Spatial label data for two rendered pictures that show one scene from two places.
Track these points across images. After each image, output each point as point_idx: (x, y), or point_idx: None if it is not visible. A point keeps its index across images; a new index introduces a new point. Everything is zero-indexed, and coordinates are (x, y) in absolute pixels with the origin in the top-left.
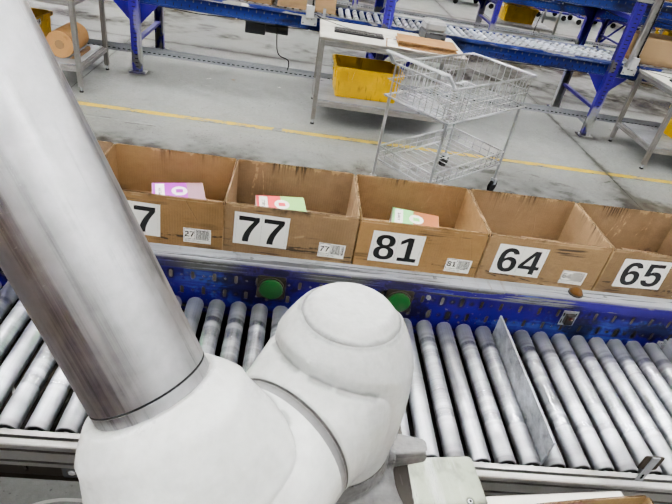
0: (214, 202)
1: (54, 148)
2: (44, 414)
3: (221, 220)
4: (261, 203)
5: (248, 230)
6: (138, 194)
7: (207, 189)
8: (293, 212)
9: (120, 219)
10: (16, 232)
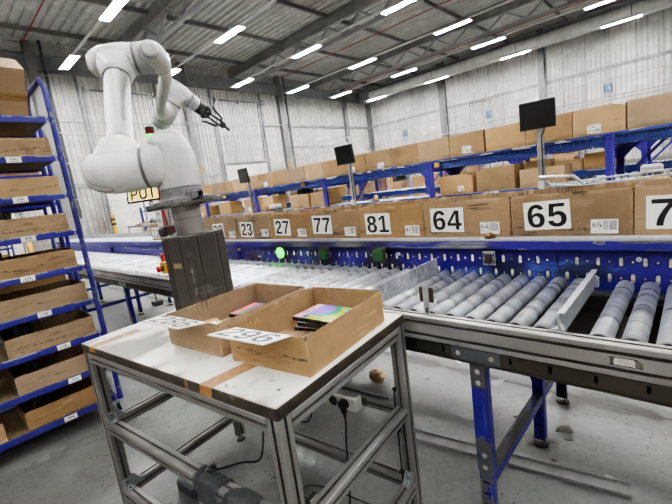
0: (304, 213)
1: (112, 97)
2: None
3: (308, 222)
4: None
5: (317, 225)
6: (282, 215)
7: None
8: (330, 211)
9: (118, 108)
10: (104, 110)
